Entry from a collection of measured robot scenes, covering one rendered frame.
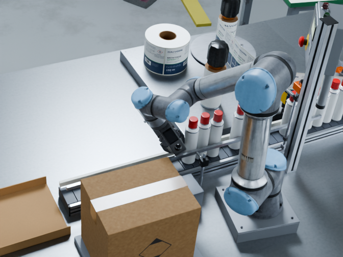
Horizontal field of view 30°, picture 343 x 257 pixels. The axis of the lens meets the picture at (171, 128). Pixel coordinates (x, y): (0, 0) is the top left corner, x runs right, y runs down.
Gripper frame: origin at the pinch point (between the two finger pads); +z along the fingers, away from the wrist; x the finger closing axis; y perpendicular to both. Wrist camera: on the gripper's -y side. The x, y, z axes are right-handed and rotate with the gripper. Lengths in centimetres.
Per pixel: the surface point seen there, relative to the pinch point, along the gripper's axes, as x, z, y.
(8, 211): 61, -23, 5
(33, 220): 55, -20, -2
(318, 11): -66, -24, -5
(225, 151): -14.6, 14.7, -0.4
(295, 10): -103, 84, 104
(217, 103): -24.5, 17.4, 24.0
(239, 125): -24.0, 5.5, -1.4
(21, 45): 45, 83, 228
